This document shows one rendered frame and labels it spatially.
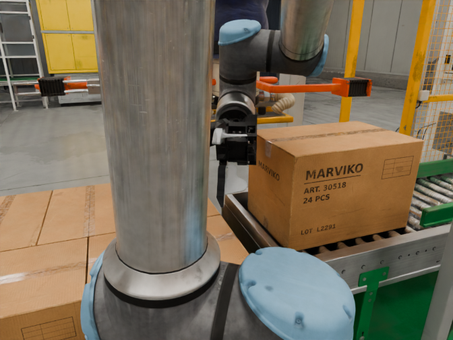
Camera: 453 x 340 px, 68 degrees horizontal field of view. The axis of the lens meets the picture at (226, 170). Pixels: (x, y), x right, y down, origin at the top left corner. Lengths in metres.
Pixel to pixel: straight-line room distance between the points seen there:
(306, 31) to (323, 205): 0.85
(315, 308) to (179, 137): 0.24
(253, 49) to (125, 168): 0.49
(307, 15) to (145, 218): 0.40
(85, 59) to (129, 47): 8.06
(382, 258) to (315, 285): 1.03
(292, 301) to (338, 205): 1.01
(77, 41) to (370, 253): 7.65
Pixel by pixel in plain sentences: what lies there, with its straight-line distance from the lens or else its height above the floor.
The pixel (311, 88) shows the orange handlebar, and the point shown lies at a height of 1.19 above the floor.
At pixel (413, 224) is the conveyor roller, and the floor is 0.54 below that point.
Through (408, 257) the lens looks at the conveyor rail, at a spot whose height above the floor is 0.51.
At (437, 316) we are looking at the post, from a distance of 1.59.
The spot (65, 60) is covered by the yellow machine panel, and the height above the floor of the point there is 0.99.
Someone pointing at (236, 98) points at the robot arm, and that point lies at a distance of 0.76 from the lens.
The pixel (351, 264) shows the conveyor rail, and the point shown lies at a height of 0.55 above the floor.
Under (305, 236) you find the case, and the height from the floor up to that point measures 0.61.
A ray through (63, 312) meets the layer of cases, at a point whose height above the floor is 0.51.
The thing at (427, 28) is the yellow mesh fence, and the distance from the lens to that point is 2.37.
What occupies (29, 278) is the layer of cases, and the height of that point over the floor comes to 0.54.
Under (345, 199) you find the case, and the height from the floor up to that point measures 0.74.
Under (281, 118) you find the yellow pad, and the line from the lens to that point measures 1.18.
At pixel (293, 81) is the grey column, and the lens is 2.47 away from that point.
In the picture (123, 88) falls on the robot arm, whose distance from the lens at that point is 0.31.
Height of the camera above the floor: 1.31
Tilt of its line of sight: 20 degrees down
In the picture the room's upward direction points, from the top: straight up
